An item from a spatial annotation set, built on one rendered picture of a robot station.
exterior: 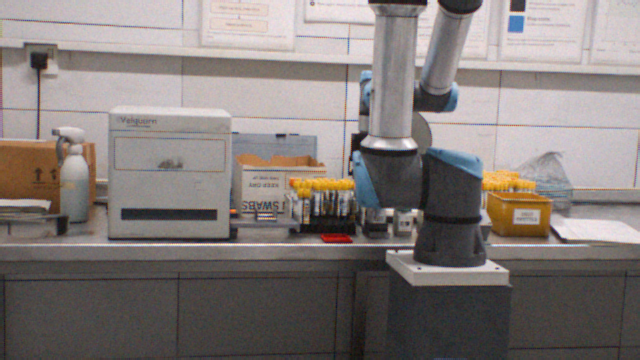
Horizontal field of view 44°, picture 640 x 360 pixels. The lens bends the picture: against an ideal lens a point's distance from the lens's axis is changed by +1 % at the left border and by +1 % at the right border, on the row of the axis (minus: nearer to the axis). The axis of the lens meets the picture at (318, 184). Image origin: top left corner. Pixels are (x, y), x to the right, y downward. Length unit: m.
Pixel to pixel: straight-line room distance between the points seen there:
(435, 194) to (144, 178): 0.68
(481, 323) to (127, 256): 0.80
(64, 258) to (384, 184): 0.75
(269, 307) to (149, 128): 0.97
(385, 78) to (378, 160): 0.16
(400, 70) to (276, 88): 0.99
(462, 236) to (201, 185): 0.63
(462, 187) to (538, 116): 1.20
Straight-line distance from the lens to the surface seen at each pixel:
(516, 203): 2.09
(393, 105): 1.54
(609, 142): 2.88
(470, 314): 1.60
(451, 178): 1.57
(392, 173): 1.55
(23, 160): 2.21
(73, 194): 2.07
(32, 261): 1.87
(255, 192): 2.16
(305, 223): 1.98
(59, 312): 2.60
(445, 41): 1.69
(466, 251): 1.59
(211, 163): 1.84
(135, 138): 1.83
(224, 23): 2.47
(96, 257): 1.84
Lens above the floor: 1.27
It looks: 8 degrees down
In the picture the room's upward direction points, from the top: 2 degrees clockwise
